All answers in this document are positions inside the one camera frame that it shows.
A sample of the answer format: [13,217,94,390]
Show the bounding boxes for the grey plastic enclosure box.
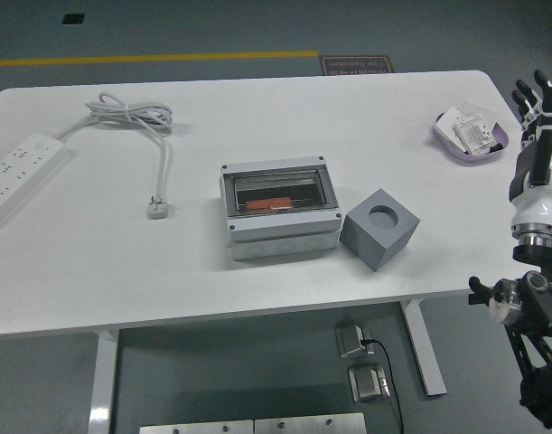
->
[220,156,343,262]

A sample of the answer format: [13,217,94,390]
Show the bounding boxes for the black floor cable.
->
[360,337,406,434]

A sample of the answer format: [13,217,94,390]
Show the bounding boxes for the metal base plate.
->
[254,411,367,434]
[138,419,255,434]

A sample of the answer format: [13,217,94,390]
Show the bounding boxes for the grey cube battery holder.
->
[340,187,421,272]

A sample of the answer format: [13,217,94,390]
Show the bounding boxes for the orange cylindrical battery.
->
[245,197,295,212]

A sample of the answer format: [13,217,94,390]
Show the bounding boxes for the clear square cover plate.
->
[458,93,501,123]

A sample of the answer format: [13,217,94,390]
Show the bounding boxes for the dark floor sign mat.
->
[319,54,396,77]

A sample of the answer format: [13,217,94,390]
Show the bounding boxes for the white socket module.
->
[453,112,496,156]

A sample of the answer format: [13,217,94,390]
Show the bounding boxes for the white power cable with plug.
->
[53,91,174,221]

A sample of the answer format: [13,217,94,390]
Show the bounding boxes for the white square plate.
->
[434,106,471,153]

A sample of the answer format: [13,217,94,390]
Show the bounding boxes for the white power strip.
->
[0,132,64,229]

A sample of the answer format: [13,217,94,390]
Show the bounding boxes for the metal floor socket box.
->
[347,363,391,404]
[334,319,371,361]

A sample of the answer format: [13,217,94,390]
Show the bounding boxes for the purple plastic tray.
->
[435,110,514,167]

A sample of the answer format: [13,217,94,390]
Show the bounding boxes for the smoky transparent box lid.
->
[224,166,339,214]

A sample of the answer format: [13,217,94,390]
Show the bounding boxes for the yellow floor tape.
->
[0,50,320,68]

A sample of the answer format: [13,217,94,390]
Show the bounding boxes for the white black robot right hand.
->
[508,70,552,231]

